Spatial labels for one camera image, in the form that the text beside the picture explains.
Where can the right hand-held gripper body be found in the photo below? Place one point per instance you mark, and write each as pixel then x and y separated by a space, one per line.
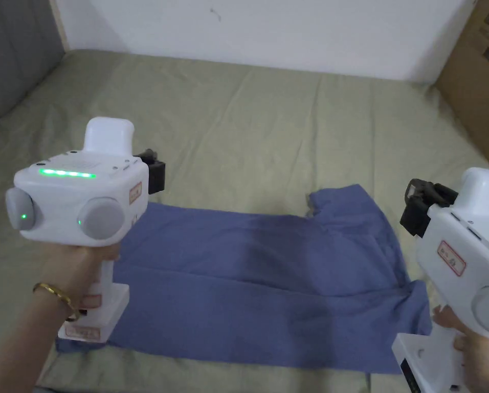
pixel 473 229

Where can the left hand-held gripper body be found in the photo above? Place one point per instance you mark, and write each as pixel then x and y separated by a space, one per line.
pixel 68 192

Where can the person's left forearm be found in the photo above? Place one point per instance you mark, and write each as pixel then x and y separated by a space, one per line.
pixel 21 348

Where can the person's left hand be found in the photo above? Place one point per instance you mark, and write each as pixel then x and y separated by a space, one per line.
pixel 78 270

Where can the person's right hand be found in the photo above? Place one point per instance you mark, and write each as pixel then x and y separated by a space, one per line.
pixel 484 364

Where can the grey padded headboard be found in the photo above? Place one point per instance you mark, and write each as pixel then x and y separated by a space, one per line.
pixel 11 57

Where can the brown cardboard carton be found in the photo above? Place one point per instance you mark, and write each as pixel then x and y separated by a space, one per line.
pixel 479 82

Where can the bed with pale green sheet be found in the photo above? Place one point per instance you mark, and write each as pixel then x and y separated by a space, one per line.
pixel 236 135

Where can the blue shirt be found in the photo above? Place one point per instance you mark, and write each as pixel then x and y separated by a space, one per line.
pixel 244 282

